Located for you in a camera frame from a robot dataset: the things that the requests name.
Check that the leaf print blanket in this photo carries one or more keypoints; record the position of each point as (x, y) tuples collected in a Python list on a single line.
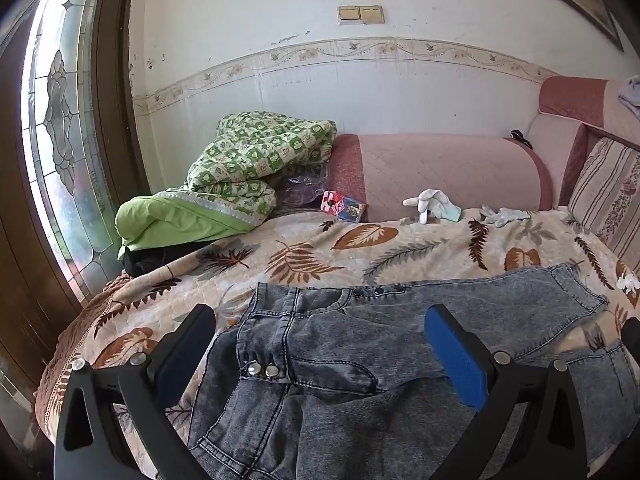
[(310, 250)]

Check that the white glove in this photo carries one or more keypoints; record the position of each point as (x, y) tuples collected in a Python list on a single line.
[(435, 202)]

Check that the large dark picture frame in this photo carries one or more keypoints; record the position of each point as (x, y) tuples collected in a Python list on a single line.
[(595, 5)]

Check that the green checked quilt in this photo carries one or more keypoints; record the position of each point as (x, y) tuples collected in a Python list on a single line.
[(250, 160)]

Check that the grey cloth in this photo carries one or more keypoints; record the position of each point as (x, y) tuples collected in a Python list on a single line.
[(631, 92)]

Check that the yellowed wall switch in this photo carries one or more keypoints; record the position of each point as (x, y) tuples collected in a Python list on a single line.
[(349, 15), (372, 14)]

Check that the pink sofa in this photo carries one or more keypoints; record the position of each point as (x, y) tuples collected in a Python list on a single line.
[(440, 170)]

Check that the purple plastic bag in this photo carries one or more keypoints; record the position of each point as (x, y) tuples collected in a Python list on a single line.
[(300, 190)]

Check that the striped cushion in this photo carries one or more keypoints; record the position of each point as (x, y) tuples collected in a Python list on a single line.
[(605, 195)]

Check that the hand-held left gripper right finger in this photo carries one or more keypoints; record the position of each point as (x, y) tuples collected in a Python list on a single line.
[(457, 355)]

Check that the small black object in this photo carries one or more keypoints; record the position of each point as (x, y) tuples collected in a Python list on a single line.
[(521, 137)]

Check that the small red and blue box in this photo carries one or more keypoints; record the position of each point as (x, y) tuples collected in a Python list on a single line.
[(345, 205)]

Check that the pale grey glove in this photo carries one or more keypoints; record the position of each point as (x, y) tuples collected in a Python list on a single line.
[(505, 216)]

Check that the wooden door with stained glass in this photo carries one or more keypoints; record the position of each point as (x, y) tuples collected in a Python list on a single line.
[(112, 110)]

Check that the grey-blue denim pants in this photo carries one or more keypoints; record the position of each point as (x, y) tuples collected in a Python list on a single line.
[(350, 330)]

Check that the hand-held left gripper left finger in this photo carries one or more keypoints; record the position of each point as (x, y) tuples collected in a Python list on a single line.
[(186, 355)]

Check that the black cloth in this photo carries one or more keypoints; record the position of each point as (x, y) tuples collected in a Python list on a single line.
[(150, 260)]

